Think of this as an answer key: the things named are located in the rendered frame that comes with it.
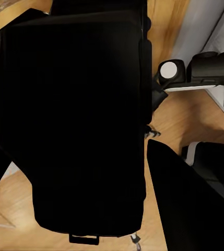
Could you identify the door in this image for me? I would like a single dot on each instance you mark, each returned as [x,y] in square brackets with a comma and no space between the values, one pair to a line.
[166,19]

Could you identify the digital camera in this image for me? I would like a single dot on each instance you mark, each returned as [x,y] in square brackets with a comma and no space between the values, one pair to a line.
[75,95]

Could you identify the camera tripod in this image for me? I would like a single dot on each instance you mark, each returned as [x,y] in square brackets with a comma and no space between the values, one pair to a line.
[135,238]

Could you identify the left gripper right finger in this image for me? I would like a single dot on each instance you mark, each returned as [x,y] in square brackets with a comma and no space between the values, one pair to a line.
[191,210]

